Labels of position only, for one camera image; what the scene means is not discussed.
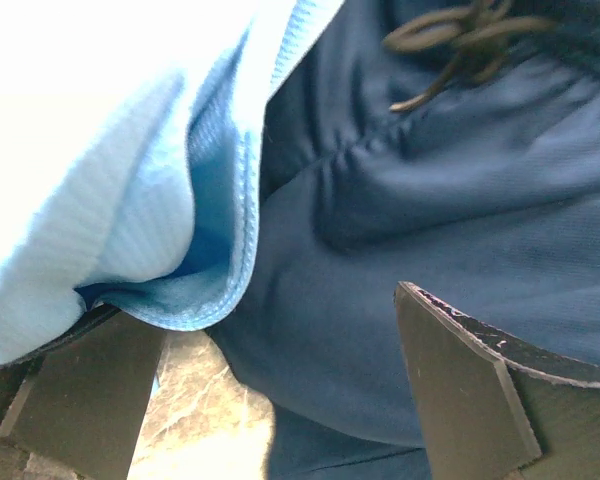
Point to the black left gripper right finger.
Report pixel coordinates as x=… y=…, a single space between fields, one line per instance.
x=492 y=406

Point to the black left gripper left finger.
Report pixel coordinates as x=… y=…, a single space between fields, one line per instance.
x=74 y=409

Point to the navy blue shorts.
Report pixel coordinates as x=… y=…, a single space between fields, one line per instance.
x=487 y=196

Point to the light blue shorts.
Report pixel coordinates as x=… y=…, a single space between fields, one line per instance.
x=130 y=145

